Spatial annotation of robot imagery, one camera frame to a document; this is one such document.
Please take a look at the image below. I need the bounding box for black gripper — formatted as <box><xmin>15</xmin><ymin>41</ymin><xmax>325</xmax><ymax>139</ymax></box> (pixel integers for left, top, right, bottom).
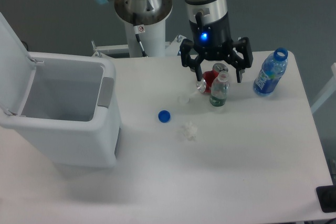
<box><xmin>180</xmin><ymin>14</ymin><xmax>253</xmax><ymax>83</ymax></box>

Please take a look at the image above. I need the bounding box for white paper ball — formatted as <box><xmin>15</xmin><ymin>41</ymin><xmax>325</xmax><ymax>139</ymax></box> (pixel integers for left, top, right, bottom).
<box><xmin>180</xmin><ymin>121</ymin><xmax>198</xmax><ymax>141</ymax></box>

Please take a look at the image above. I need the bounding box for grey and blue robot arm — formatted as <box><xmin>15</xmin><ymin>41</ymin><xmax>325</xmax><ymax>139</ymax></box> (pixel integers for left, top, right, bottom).
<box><xmin>103</xmin><ymin>0</ymin><xmax>253</xmax><ymax>82</ymax></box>

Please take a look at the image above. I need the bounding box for red soda can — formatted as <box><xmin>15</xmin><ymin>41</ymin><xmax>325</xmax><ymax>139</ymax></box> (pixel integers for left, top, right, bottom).
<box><xmin>196</xmin><ymin>62</ymin><xmax>228</xmax><ymax>93</ymax></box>

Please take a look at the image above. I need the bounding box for clear bottle green label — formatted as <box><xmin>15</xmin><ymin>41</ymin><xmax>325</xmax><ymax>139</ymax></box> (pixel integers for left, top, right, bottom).
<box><xmin>209</xmin><ymin>70</ymin><xmax>229</xmax><ymax>107</ymax></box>

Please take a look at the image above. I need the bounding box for blue plastic bottle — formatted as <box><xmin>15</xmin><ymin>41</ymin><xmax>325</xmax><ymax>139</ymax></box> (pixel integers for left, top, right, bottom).
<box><xmin>253</xmin><ymin>47</ymin><xmax>288</xmax><ymax>97</ymax></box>

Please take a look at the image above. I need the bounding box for blue bottle cap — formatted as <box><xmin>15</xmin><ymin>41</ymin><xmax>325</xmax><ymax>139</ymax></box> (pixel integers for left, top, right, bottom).
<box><xmin>158</xmin><ymin>110</ymin><xmax>171</xmax><ymax>123</ymax></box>

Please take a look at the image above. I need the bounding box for white chair part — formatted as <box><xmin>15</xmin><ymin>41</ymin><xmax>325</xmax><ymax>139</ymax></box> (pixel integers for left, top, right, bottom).
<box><xmin>310</xmin><ymin>63</ymin><xmax>335</xmax><ymax>114</ymax></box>

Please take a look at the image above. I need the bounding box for white trash bin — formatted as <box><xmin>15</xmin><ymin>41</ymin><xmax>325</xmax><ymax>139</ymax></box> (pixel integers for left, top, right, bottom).
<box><xmin>1</xmin><ymin>52</ymin><xmax>121</xmax><ymax>168</ymax></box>

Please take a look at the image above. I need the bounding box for black device at edge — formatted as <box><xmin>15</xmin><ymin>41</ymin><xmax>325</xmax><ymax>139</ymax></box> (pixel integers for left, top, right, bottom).
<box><xmin>316</xmin><ymin>185</ymin><xmax>335</xmax><ymax>213</ymax></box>

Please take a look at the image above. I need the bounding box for white trash bin lid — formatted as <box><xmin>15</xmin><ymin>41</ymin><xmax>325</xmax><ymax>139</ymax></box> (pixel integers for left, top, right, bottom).
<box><xmin>1</xmin><ymin>15</ymin><xmax>36</xmax><ymax>115</ymax></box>

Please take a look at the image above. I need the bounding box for white metal frame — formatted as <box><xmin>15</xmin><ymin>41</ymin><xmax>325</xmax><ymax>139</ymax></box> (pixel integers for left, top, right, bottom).
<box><xmin>91</xmin><ymin>35</ymin><xmax>186</xmax><ymax>58</ymax></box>

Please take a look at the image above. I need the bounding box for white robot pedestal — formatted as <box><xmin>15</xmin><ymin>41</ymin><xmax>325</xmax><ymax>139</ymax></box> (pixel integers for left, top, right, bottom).
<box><xmin>114</xmin><ymin>0</ymin><xmax>172</xmax><ymax>58</ymax></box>

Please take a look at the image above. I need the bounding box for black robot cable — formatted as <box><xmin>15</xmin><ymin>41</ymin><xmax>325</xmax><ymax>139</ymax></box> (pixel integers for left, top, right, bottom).
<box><xmin>132</xmin><ymin>13</ymin><xmax>148</xmax><ymax>58</ymax></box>

